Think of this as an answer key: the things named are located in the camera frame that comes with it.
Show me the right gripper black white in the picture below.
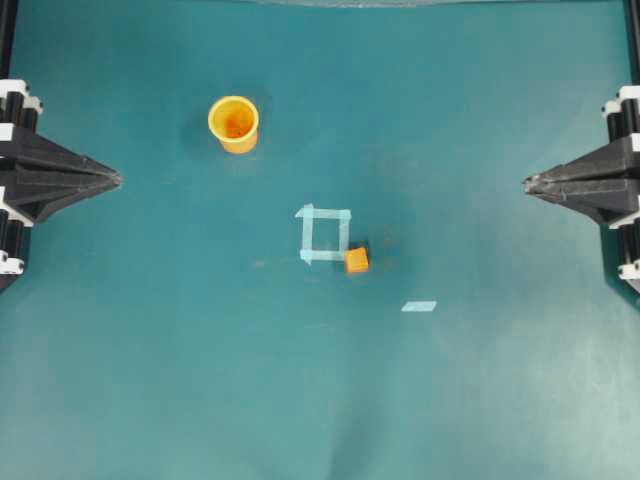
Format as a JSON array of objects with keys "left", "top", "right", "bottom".
[{"left": 522, "top": 85, "right": 640, "bottom": 294}]

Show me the black left frame post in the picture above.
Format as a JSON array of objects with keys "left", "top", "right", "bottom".
[{"left": 0, "top": 0, "right": 19, "bottom": 79}]

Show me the orange plastic cup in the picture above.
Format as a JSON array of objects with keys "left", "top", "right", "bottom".
[{"left": 207, "top": 96, "right": 260, "bottom": 155}]

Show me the orange cube block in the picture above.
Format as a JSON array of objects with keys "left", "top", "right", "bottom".
[{"left": 344, "top": 246, "right": 370, "bottom": 274}]

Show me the light blue tape strip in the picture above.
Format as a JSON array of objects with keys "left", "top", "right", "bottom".
[{"left": 401, "top": 301, "right": 437, "bottom": 313}]

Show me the black right frame post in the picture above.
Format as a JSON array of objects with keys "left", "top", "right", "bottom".
[{"left": 622, "top": 0, "right": 640, "bottom": 85}]

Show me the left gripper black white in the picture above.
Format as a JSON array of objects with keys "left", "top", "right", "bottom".
[{"left": 0, "top": 78, "right": 123, "bottom": 294}]

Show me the black frame post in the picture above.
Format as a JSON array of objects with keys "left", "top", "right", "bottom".
[
  {"left": 622, "top": 0, "right": 640, "bottom": 85},
  {"left": 0, "top": 0, "right": 19, "bottom": 79}
]

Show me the light blue tape square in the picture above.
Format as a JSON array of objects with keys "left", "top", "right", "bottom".
[{"left": 295, "top": 203, "right": 352, "bottom": 265}]

